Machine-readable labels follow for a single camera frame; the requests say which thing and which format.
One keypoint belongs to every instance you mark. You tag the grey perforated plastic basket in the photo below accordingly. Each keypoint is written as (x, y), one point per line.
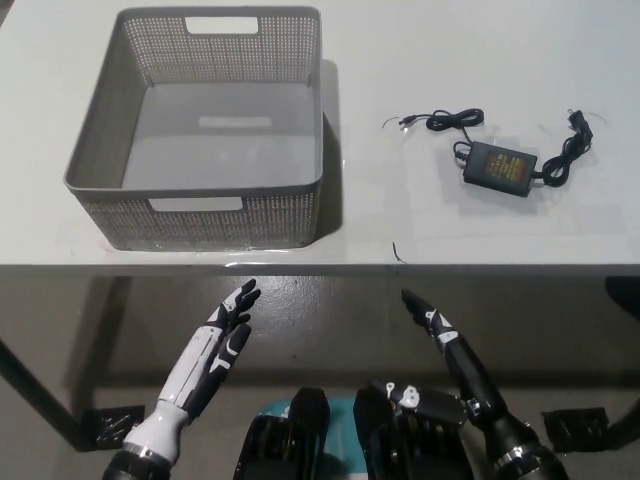
(200, 225)

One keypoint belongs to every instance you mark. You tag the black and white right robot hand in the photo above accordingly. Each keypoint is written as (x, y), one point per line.
(467, 370)

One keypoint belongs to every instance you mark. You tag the black metal table leg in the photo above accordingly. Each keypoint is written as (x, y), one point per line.
(627, 430)
(45, 400)

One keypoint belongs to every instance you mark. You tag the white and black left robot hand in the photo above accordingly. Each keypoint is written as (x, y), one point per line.
(200, 360)

